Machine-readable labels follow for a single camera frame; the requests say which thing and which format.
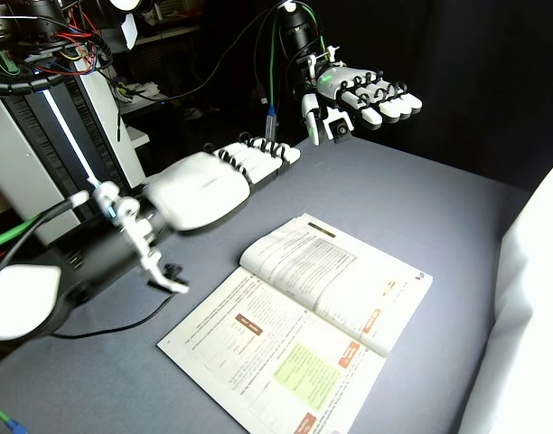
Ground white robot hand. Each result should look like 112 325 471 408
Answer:
301 62 424 147
142 133 302 232

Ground illustrated textbook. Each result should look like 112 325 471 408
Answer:
156 212 435 434

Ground white shelf board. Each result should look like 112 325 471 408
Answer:
122 122 152 149

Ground grey table cloth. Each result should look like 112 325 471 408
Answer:
0 135 533 434

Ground white robot body column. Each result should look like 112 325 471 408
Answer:
0 71 147 248

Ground white paper tag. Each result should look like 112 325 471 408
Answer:
120 12 139 51

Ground white backdrop sheet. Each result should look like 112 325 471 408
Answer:
456 148 553 434

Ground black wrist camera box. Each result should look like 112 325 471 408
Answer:
324 112 355 146

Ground black cable with usb plug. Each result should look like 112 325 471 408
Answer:
251 4 282 107

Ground green cable with blue plug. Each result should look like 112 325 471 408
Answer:
0 399 30 434
264 6 289 139

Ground thin black cable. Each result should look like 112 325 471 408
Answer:
52 264 186 340

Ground thick green cable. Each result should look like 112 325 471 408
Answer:
0 215 43 255

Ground black robot head with wires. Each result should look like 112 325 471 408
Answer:
0 0 117 96

